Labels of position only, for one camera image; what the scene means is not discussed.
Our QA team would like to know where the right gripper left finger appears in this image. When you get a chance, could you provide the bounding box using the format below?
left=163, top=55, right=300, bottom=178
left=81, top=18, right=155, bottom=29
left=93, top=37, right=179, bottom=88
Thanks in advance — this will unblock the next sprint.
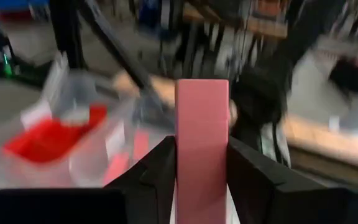
left=104, top=136, right=177, bottom=224

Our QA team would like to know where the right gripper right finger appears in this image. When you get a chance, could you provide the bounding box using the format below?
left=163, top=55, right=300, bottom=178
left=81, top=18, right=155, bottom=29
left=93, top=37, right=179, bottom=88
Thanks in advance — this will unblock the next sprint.
left=227, top=136, right=351, bottom=224

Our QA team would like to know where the black cable bundle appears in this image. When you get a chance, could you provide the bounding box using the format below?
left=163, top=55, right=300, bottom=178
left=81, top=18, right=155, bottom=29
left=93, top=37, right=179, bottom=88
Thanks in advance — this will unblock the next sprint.
left=259, top=121, right=291, bottom=169

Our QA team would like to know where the pink wooden block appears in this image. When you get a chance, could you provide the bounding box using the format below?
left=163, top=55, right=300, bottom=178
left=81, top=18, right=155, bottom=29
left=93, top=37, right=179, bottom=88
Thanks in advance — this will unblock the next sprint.
left=103, top=152, right=133, bottom=186
left=175, top=78, right=230, bottom=224
left=134, top=129, right=150, bottom=161

